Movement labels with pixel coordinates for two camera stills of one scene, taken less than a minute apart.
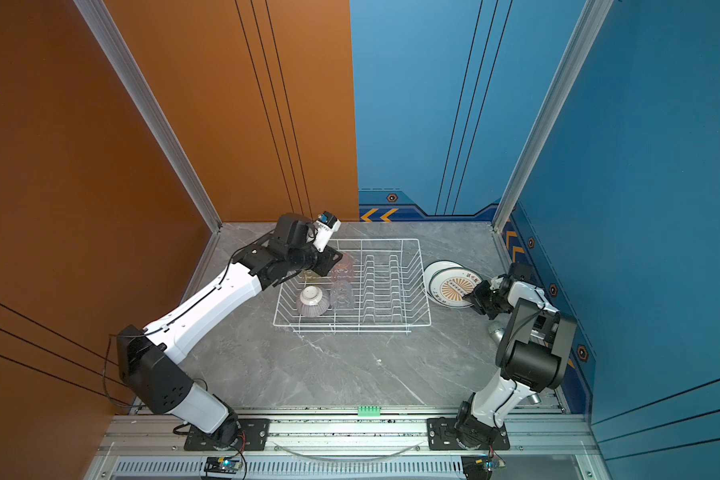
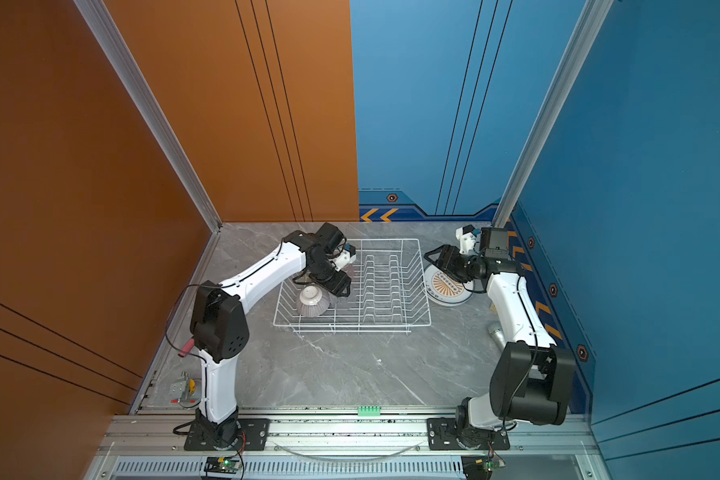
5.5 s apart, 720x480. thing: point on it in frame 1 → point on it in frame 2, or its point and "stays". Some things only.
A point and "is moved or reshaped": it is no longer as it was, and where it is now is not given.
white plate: (449, 285) is moved or reshaped
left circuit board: (222, 465) stays
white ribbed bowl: (312, 302) stays
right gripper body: (489, 300) → (461, 266)
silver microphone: (497, 335) stays
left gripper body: (323, 260) → (332, 279)
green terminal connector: (369, 411) stays
